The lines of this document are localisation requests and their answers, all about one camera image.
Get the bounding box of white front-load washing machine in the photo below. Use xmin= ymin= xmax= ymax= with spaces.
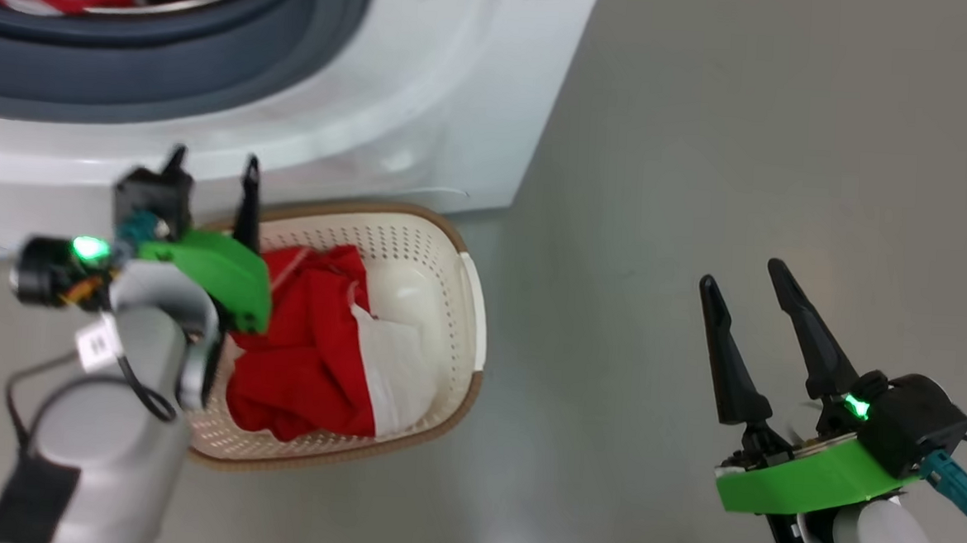
xmin=0 ymin=0 xmax=604 ymax=298

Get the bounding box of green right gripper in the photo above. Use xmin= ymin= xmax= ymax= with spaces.
xmin=687 ymin=253 xmax=933 ymax=523

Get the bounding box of red garment large white panel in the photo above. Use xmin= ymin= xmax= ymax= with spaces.
xmin=222 ymin=238 xmax=445 ymax=451

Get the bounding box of teal camera connector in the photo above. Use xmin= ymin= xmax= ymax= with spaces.
xmin=917 ymin=450 xmax=967 ymax=538
xmin=116 ymin=209 xmax=162 ymax=249

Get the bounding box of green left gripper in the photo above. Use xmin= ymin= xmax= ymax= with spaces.
xmin=7 ymin=138 xmax=282 ymax=335

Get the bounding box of teal right camera connector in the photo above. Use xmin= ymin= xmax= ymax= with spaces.
xmin=917 ymin=450 xmax=967 ymax=538

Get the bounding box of teal left camera connector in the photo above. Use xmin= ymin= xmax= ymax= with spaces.
xmin=116 ymin=209 xmax=162 ymax=249

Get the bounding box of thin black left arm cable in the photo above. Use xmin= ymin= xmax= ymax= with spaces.
xmin=1 ymin=344 xmax=183 ymax=456

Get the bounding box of cream perforated basket brown rim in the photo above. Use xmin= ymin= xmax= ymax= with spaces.
xmin=179 ymin=191 xmax=495 ymax=484

